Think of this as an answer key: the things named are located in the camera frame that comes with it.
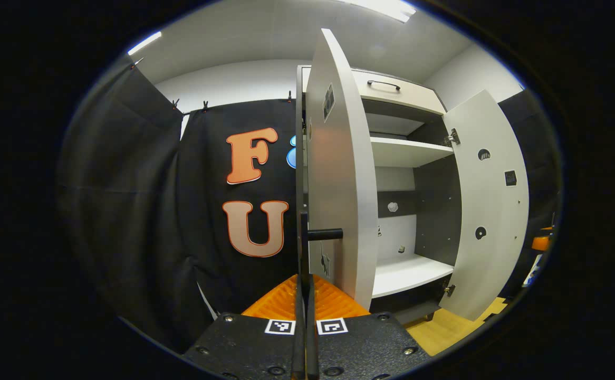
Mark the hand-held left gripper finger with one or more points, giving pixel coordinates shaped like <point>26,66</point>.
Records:
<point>311,348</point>
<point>299,343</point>

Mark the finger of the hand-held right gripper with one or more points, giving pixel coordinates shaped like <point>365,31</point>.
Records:
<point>540,244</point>

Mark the beige cabinet door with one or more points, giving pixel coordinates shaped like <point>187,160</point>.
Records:
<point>339,174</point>
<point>489,211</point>

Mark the grey double-door shoe cabinet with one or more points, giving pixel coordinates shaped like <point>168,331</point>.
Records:
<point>434,211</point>

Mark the metal door hinge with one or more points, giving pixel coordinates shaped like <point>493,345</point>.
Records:
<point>452,138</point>
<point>449,289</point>

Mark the white cabinet shelf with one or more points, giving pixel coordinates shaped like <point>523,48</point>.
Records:
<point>402,274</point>
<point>402,153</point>

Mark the beige cabinet drawer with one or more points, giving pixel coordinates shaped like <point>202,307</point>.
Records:
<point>413,95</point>

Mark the blue and white packet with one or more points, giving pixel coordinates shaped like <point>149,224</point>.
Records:
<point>533,270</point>

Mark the black backdrop cloth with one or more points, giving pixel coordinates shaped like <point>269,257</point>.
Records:
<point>128,211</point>

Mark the large ceiling light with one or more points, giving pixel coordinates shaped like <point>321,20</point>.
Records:
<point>386,8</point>

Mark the small ceiling light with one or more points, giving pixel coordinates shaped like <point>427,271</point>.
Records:
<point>145,43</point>

